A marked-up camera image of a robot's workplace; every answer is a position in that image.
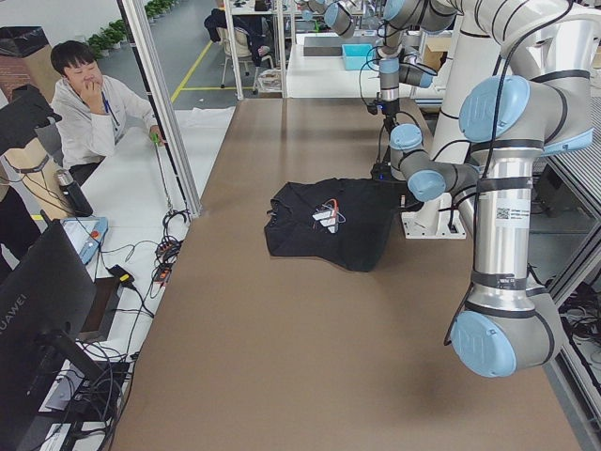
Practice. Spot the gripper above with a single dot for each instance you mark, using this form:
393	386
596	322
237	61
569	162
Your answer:
389	123

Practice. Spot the black graphic t-shirt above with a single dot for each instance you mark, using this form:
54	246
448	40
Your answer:
344	221

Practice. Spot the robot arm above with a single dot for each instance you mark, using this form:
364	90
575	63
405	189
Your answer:
505	323
397	63

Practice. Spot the blue plastic bin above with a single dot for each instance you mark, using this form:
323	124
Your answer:
359	56

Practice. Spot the cardboard box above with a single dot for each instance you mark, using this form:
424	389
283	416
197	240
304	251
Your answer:
435	51

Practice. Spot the reacher grabber stick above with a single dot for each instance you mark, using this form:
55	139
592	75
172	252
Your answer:
162	174

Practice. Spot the orange USB hub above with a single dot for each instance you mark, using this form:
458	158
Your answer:
166	255

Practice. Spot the seated man in hoodie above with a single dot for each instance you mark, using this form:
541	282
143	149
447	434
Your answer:
94	109

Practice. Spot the black power adapter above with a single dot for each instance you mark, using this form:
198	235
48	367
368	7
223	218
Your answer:
124	277

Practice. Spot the blue teach pendant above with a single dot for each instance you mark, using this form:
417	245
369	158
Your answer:
85	234

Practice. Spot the black water bottle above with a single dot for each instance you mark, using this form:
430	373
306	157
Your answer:
72	191

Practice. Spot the black Huawei monitor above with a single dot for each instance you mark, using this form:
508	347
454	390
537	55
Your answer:
44	304

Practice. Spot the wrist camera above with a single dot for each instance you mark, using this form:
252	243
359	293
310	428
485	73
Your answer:
375	107
382	172

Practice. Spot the aluminium frame post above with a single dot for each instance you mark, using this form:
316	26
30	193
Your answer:
142	43

